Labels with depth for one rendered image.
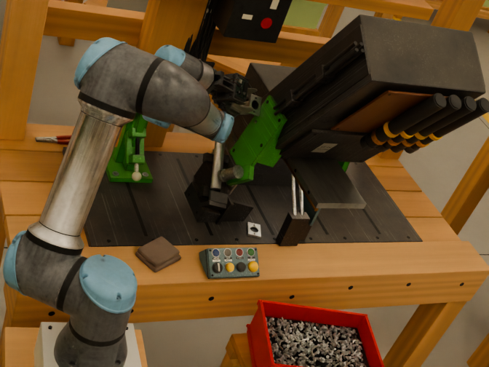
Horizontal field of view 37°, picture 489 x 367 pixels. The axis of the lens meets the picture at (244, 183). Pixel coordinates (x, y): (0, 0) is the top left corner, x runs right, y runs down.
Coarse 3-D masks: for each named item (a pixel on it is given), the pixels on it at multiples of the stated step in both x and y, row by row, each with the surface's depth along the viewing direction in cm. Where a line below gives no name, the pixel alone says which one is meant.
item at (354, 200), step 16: (288, 160) 210; (304, 160) 211; (320, 160) 214; (336, 160) 216; (304, 176) 204; (320, 176) 207; (336, 176) 209; (304, 192) 202; (320, 192) 200; (336, 192) 203; (352, 192) 206
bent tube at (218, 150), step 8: (256, 96) 205; (248, 104) 204; (256, 104) 206; (248, 112) 203; (256, 112) 204; (216, 144) 212; (224, 144) 213; (216, 152) 212; (216, 160) 211; (216, 168) 210; (216, 176) 210; (216, 184) 209
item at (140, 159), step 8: (144, 128) 211; (128, 136) 211; (136, 136) 209; (144, 136) 210; (128, 144) 211; (136, 144) 210; (128, 152) 211; (136, 152) 210; (128, 160) 211; (136, 160) 209; (144, 160) 210
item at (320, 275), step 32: (128, 256) 190; (192, 256) 198; (288, 256) 212; (320, 256) 216; (352, 256) 221; (384, 256) 227; (416, 256) 232; (448, 256) 238; (480, 256) 244; (160, 288) 188; (192, 288) 192; (224, 288) 197; (256, 288) 202; (288, 288) 207; (320, 288) 213; (352, 288) 218; (384, 288) 224; (416, 288) 231; (448, 288) 238; (32, 320) 179; (64, 320) 183; (160, 320) 196
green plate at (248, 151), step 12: (264, 108) 204; (252, 120) 207; (264, 120) 203; (276, 120) 199; (252, 132) 206; (264, 132) 202; (276, 132) 198; (240, 144) 209; (252, 144) 205; (264, 144) 200; (276, 144) 203; (240, 156) 208; (252, 156) 204; (264, 156) 204; (276, 156) 206
